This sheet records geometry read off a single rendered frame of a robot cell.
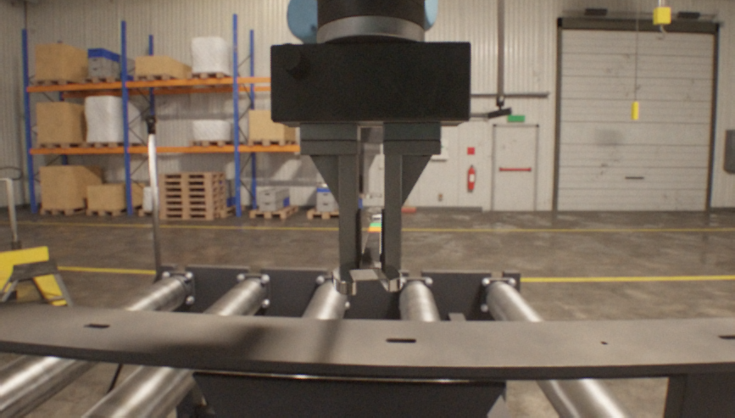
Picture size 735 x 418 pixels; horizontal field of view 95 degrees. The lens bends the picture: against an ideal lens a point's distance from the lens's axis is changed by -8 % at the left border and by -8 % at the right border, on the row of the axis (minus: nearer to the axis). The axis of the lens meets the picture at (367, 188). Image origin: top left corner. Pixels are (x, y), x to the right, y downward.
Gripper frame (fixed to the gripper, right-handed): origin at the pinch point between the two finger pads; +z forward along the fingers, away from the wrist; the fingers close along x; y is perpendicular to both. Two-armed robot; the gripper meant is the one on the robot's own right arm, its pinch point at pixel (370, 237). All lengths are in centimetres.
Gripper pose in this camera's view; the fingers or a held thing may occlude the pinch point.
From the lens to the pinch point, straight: 26.9
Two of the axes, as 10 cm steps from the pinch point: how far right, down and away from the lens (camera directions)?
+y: -0.5, 0.8, -10.0
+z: 0.0, 10.0, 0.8
